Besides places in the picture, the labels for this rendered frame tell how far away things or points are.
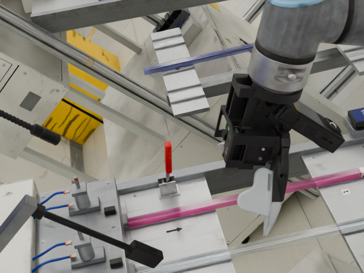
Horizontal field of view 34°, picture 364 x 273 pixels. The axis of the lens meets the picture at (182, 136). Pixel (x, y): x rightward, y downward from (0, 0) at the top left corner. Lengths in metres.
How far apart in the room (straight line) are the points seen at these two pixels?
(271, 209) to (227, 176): 0.31
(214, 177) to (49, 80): 0.86
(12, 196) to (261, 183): 0.43
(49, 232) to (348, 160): 0.53
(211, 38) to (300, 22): 1.43
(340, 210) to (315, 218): 1.25
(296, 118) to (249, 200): 0.12
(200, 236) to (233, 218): 1.33
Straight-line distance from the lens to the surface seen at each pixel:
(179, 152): 2.05
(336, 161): 1.11
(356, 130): 1.14
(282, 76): 0.73
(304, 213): 2.32
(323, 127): 0.80
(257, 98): 0.75
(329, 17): 0.71
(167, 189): 1.06
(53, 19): 1.75
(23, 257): 0.93
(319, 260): 1.33
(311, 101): 1.40
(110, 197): 1.00
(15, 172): 3.73
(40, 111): 1.90
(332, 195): 1.05
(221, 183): 1.11
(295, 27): 0.70
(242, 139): 0.76
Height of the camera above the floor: 1.57
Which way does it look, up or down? 29 degrees down
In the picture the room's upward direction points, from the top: 61 degrees counter-clockwise
